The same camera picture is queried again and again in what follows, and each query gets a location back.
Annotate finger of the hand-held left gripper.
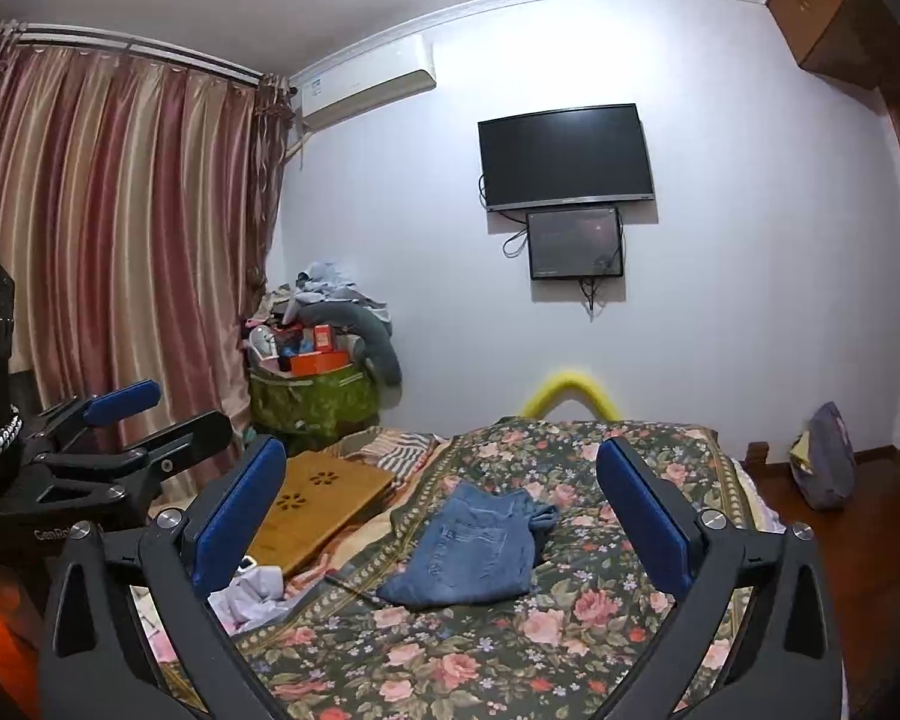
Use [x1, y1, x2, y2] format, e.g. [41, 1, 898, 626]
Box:
[0, 411, 233, 522]
[22, 381, 160, 458]

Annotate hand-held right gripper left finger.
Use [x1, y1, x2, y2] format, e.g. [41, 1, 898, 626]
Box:
[41, 435, 290, 720]

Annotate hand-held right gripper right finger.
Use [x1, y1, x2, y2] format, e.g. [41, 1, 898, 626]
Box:
[596, 436, 848, 720]

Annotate blue jeans pants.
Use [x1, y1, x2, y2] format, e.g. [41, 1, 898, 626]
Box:
[375, 481, 561, 610]

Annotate wooden lap desk board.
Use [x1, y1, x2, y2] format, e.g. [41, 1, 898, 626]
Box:
[249, 450, 395, 578]

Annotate lavender cloth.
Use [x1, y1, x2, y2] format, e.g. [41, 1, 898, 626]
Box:
[208, 565, 286, 635]

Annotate green storage bag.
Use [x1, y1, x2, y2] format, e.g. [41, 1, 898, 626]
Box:
[247, 364, 382, 436]

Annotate striped pink curtain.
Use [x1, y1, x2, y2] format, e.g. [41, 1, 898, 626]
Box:
[0, 34, 293, 511]

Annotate yellow foam tube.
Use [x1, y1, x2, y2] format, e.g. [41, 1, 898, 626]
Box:
[521, 369, 620, 421]

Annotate orange box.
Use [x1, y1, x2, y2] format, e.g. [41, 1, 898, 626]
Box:
[289, 349, 350, 376]

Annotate striped cloth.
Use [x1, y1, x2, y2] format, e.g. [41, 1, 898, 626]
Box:
[345, 427, 451, 481]

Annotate grey bag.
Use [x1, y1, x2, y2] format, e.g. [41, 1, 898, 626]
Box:
[789, 401, 857, 512]

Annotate grey tube pillow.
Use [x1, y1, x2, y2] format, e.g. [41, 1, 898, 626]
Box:
[300, 304, 404, 389]

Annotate pile of grey clothes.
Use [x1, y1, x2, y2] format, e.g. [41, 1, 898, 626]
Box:
[266, 261, 391, 331]

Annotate floral blanket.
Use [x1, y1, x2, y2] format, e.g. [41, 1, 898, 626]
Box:
[157, 418, 766, 720]

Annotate orange object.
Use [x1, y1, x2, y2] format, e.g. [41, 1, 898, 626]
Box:
[0, 570, 46, 720]

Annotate small black monitor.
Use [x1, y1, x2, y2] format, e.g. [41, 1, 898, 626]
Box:
[526, 206, 625, 281]

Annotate curtain rod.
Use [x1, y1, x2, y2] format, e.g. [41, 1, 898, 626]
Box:
[0, 19, 267, 83]

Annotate white air conditioner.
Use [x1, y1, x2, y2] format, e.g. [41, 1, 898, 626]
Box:
[291, 34, 437, 128]

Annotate wooden wardrobe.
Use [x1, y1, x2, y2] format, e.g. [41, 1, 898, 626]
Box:
[765, 0, 900, 458]

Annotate black wall television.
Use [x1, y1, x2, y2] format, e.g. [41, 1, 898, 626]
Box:
[478, 103, 657, 213]

